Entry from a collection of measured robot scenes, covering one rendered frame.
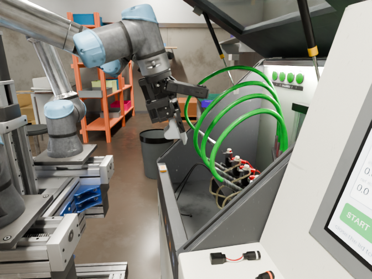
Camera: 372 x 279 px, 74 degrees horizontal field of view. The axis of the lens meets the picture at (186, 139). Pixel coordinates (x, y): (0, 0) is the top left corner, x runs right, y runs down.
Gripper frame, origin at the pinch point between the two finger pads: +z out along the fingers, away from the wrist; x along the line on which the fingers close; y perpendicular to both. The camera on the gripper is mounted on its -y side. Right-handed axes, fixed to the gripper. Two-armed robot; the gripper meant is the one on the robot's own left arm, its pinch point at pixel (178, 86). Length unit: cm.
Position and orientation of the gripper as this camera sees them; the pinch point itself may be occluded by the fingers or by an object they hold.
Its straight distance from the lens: 115.5
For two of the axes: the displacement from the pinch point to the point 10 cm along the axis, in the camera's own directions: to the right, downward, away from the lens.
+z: 7.3, 6.8, -0.8
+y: -6.2, 7.1, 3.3
